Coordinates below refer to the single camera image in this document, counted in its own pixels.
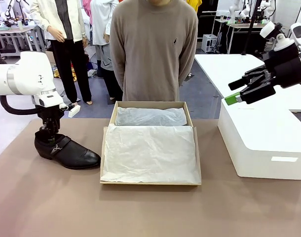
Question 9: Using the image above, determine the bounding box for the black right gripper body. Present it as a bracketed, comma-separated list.
[263, 42, 301, 89]

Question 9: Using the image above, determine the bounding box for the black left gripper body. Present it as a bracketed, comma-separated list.
[36, 105, 64, 125]

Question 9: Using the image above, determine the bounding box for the black leather buckle shoe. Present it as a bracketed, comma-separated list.
[34, 130, 102, 170]

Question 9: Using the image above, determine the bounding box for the white tissue paper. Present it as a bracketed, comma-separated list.
[100, 106, 200, 184]

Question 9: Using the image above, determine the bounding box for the white foam box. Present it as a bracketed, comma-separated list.
[217, 97, 301, 181]

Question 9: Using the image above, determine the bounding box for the small cardboard floor box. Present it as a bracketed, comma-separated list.
[45, 50, 56, 64]

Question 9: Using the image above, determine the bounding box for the brown cardboard shoe box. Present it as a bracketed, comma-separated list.
[100, 100, 202, 186]

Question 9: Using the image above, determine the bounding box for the white side table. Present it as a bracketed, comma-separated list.
[194, 53, 301, 113]

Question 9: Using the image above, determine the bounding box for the yellow clothes pile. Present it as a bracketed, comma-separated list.
[53, 65, 78, 81]

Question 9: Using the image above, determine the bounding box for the black tripod pole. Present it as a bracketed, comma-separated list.
[241, 0, 262, 55]

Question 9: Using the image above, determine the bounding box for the background table with green edge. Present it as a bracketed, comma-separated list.
[214, 18, 272, 55]

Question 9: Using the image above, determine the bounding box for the yellow hanging garment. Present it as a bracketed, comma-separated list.
[187, 0, 202, 13]

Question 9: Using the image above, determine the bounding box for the grey background work table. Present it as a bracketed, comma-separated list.
[0, 26, 46, 61]

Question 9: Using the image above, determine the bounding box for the mannequin in cream jacket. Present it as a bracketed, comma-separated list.
[29, 0, 93, 106]

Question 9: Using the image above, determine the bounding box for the person in beige sweater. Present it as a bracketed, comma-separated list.
[110, 0, 199, 102]

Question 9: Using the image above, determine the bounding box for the mannequin in white shirt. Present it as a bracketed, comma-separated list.
[90, 0, 124, 101]

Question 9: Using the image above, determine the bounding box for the background robot with black grippers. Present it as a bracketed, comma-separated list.
[0, 0, 30, 28]

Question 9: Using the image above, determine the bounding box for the pink hanging garment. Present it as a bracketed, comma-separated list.
[82, 0, 92, 25]

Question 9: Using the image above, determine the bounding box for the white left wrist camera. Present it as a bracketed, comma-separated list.
[60, 103, 81, 118]

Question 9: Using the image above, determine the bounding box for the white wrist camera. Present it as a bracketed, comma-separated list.
[260, 21, 296, 52]
[60, 103, 81, 118]

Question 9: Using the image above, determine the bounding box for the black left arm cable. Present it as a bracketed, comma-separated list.
[0, 95, 42, 116]

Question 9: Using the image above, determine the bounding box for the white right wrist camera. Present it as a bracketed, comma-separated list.
[260, 21, 296, 52]

